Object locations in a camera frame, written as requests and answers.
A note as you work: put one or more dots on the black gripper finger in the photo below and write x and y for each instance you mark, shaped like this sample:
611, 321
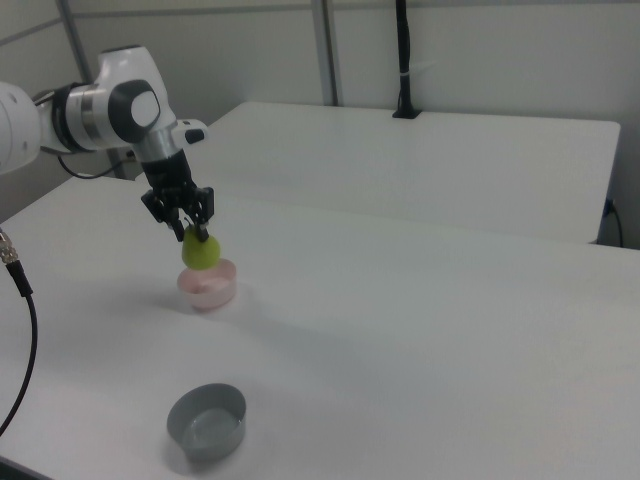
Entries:
165, 212
205, 205

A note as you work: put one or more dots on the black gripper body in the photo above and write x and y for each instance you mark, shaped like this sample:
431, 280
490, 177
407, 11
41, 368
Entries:
167, 172

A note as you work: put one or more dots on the green pear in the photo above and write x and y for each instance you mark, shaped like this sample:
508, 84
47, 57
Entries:
200, 252

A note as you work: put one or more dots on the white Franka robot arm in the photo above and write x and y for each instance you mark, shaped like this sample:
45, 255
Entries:
125, 75

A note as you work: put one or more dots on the small pink bowl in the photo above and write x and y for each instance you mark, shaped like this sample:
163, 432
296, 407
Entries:
210, 292

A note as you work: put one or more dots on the grey bowl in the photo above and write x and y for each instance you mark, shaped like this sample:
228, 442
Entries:
200, 405

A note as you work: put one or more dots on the black camera pole with base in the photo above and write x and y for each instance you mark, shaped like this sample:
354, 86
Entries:
406, 50

